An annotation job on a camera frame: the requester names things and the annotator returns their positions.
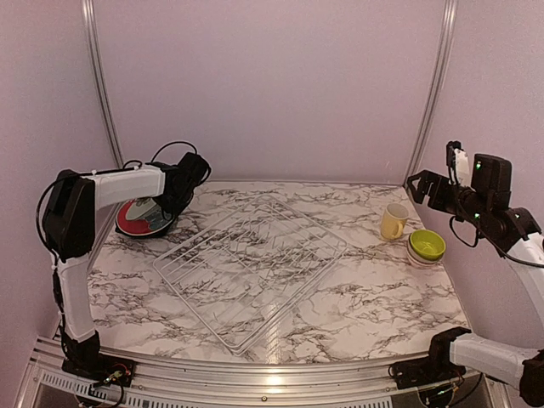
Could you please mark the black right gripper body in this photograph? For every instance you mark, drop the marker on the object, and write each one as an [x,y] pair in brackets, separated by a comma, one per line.
[440,201]

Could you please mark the lime green bowl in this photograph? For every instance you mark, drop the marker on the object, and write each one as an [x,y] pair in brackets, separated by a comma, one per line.
[427,244]

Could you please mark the yellow ceramic mug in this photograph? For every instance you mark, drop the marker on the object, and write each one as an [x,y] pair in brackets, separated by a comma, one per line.
[393,222]

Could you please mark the red patterned white bowl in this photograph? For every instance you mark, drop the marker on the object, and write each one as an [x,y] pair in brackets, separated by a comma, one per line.
[420,263]

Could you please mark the black round plate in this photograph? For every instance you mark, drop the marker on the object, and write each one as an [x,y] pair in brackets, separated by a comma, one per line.
[142,228]

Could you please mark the teal patterned plate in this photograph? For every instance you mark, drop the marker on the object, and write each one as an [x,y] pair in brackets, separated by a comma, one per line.
[141,218]

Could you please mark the grey floral plate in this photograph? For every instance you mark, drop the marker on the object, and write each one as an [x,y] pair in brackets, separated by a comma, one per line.
[147,210]

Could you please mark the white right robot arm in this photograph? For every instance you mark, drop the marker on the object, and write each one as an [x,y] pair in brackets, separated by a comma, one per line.
[482,199]

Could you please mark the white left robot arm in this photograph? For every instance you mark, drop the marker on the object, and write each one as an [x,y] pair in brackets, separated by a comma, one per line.
[67,221]

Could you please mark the right aluminium corner post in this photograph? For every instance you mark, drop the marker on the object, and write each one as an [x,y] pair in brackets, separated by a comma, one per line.
[443,55]

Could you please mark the aluminium corner post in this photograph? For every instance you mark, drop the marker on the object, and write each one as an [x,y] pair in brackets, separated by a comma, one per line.
[90,23]
[443,55]

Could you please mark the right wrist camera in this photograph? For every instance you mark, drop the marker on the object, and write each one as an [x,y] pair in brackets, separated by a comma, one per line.
[458,164]

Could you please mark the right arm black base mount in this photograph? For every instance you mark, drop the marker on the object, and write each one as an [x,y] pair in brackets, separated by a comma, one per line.
[435,367]

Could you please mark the aluminium front frame rail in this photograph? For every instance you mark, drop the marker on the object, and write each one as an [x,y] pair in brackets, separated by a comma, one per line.
[168,382]

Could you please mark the white wire dish rack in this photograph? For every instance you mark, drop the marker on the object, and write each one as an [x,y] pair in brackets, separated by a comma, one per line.
[243,273]

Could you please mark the left aluminium corner post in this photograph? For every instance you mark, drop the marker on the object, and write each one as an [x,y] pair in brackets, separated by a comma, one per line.
[90,23]

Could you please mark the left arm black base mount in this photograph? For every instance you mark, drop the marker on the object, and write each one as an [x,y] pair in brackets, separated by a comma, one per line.
[84,359]

